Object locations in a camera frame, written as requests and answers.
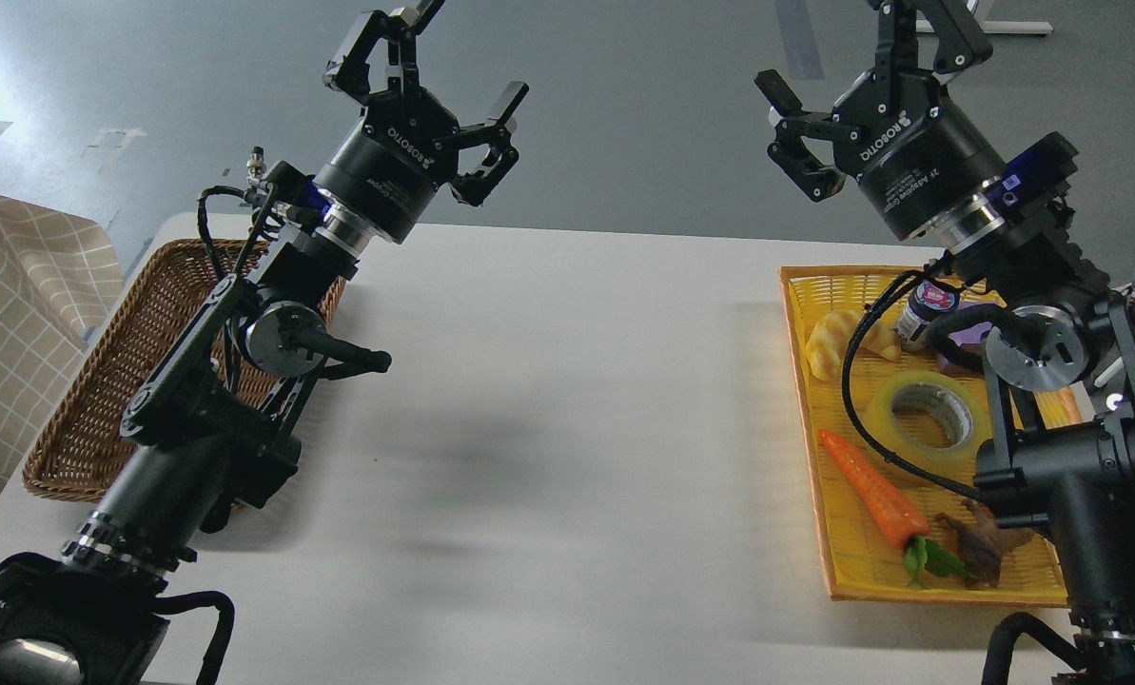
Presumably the toy croissant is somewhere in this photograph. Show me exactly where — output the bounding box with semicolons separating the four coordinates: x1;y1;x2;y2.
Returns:
805;308;902;382

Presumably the yellow woven tray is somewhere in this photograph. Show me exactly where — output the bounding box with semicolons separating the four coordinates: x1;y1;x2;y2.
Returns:
779;265;1067;607

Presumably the brown wicker basket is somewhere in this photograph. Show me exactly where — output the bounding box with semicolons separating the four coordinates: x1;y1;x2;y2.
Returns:
22;239;320;502

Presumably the small dark jar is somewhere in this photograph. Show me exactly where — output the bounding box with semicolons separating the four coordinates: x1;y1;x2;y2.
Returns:
894;279;960;354

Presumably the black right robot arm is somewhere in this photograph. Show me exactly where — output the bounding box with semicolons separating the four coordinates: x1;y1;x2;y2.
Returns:
755;1;1135;684

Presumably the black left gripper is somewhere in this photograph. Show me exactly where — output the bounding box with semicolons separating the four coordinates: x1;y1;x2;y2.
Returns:
316;1;531;244

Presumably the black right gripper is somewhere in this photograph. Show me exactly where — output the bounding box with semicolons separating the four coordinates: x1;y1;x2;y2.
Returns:
754;0;1008;243

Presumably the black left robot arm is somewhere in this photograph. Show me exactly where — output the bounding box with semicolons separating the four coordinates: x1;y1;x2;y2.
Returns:
0;1;528;684

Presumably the purple foam block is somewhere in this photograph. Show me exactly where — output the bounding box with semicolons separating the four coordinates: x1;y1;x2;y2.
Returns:
935;322;990;377

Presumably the beige checkered cloth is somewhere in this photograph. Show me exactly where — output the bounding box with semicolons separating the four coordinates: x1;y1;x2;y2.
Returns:
0;195;124;494

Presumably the orange toy carrot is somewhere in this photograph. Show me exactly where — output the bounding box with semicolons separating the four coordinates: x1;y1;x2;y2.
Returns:
816;429;930;552

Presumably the yellow tape roll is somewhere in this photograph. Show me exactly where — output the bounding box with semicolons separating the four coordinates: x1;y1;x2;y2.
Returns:
860;370;992;484

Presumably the white stand base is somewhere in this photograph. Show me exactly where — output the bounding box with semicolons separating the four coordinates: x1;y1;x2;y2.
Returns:
957;1;1054;36

